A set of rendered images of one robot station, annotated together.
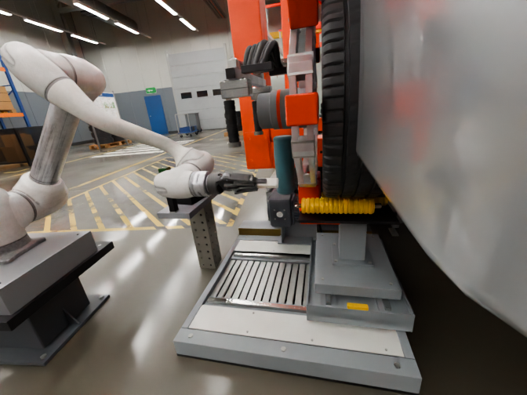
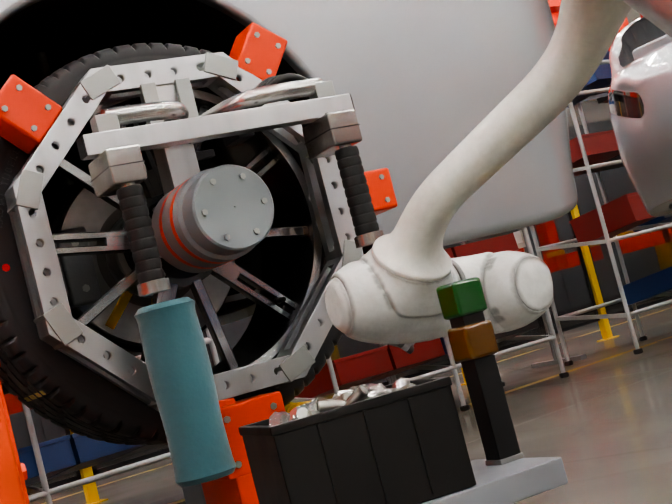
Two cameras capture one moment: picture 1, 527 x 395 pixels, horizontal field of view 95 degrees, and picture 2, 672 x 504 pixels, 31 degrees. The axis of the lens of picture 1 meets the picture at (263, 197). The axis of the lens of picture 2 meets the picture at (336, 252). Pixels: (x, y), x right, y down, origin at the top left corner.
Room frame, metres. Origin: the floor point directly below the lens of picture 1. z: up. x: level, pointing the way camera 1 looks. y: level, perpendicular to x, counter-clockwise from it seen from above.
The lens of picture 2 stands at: (2.07, 1.34, 0.65)
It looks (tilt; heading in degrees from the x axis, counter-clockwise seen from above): 3 degrees up; 227
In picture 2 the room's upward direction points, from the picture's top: 15 degrees counter-clockwise
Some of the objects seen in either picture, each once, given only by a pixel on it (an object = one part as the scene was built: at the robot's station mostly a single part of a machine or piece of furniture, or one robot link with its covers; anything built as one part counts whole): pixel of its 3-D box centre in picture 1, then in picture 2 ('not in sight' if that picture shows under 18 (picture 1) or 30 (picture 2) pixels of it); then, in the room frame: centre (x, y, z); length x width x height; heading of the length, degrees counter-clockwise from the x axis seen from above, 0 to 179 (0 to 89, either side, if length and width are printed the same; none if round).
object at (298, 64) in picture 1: (307, 107); (193, 229); (0.94, -0.19, 0.85); 0.54 x 0.07 x 0.54; 165
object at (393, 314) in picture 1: (350, 273); not in sight; (0.89, -0.36, 0.13); 0.50 x 0.36 x 0.10; 165
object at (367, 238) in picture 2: (231, 122); (357, 193); (0.83, 0.08, 0.83); 0.04 x 0.04 x 0.16
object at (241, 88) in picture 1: (236, 88); (331, 133); (0.82, 0.05, 0.93); 0.09 x 0.05 x 0.05; 75
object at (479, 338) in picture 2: not in sight; (472, 341); (1.05, 0.42, 0.59); 0.04 x 0.04 x 0.04; 75
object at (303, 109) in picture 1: (302, 109); (361, 195); (0.63, -0.12, 0.85); 0.09 x 0.08 x 0.07; 165
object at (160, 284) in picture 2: (256, 117); (141, 237); (1.16, -0.01, 0.83); 0.04 x 0.04 x 0.16
